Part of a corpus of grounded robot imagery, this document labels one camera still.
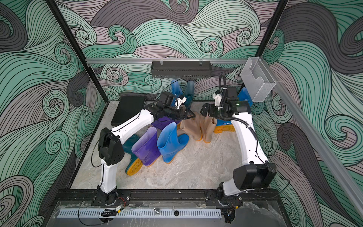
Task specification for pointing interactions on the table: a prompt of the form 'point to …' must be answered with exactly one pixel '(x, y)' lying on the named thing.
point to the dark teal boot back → (189, 94)
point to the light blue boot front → (168, 143)
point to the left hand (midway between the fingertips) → (192, 114)
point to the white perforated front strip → (141, 213)
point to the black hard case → (127, 107)
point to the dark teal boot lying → (135, 163)
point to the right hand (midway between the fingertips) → (207, 112)
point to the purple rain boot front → (146, 148)
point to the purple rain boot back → (163, 121)
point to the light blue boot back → (177, 91)
